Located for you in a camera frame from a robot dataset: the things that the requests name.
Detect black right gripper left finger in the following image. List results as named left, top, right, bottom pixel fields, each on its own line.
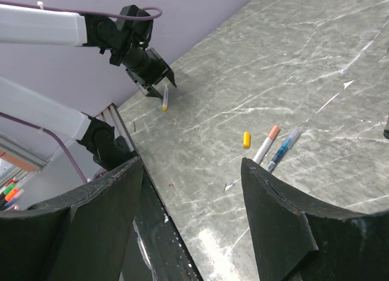
left=1, top=158, right=143, bottom=280

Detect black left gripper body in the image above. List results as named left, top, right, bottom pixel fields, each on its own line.
left=109, top=46, right=169, bottom=89

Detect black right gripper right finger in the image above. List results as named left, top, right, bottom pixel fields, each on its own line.
left=241, top=158, right=388, bottom=280

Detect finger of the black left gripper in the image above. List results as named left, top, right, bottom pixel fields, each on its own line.
left=162, top=69, right=177, bottom=87
left=141, top=84, right=163, bottom=99

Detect white pen yellow tip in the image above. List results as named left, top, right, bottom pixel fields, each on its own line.
left=162, top=85, right=169, bottom=111

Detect white pen pink tip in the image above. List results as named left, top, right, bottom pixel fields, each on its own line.
left=252, top=125, right=280, bottom=164

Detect blue pen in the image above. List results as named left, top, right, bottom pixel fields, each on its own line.
left=266, top=127, right=301, bottom=172

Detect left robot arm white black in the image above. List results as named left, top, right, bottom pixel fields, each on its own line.
left=1, top=1, right=175, bottom=171

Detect yellow pen cap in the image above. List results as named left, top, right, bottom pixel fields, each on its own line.
left=243, top=131, right=251, bottom=148

